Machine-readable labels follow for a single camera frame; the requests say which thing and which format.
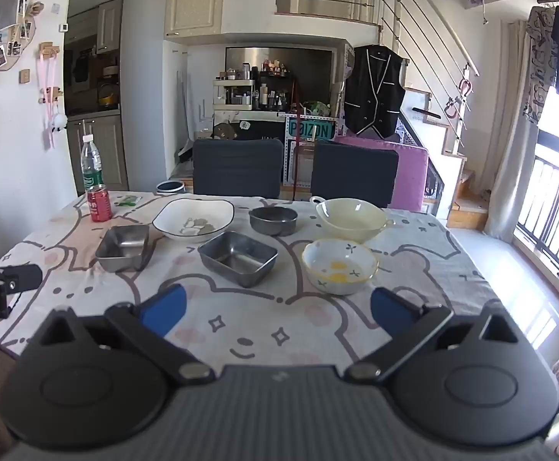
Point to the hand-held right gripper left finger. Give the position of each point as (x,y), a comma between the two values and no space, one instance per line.
(164,308)

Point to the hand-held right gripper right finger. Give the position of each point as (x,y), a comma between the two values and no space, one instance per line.
(392,308)

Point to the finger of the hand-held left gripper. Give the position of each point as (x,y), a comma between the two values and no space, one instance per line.
(20,278)

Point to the lemon print ceramic bowl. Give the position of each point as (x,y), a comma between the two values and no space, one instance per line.
(339,266)

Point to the round steel bowl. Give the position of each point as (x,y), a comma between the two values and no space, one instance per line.
(273,223)

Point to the steel rectangular tray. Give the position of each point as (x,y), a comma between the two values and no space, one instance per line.
(122,249)

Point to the steel bowl at lower left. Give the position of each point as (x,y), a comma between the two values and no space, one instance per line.
(238,259)

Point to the white black-rimmed plate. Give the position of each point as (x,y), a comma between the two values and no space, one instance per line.
(193,218)

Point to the red soda can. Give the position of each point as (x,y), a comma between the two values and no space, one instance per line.
(99,204)

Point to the green packet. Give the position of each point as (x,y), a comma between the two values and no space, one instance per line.
(126,200)

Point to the grey trash bin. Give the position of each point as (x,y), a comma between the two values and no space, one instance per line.
(170,187)

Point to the pink chair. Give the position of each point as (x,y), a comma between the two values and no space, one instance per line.
(411,177)

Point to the clear plastic water bottle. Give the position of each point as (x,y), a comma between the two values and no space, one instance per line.
(91,163)

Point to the dark fabric chair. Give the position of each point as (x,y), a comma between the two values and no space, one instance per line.
(354,173)
(237,168)

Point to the grey kitchen cabinet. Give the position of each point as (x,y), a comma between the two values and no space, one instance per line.
(104,153)

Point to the wooden staircase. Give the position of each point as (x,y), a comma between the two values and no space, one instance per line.
(457,153)

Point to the black balcony railing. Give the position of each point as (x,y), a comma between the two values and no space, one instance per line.
(553,221)

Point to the teal sign plate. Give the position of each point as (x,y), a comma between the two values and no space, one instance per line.
(310,130)

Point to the beige curtain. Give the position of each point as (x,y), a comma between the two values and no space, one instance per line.
(510,129)

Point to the black vest with white trim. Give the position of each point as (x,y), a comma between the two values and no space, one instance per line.
(374,91)

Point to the white cosmetics shelf organizer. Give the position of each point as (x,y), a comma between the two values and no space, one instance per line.
(234,93)

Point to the metal stair railing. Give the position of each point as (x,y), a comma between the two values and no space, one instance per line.
(433,33)

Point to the patterned hanging garment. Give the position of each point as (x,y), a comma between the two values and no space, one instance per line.
(539,67)

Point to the cream upper cabinet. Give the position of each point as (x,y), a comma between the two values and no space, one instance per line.
(194,7)

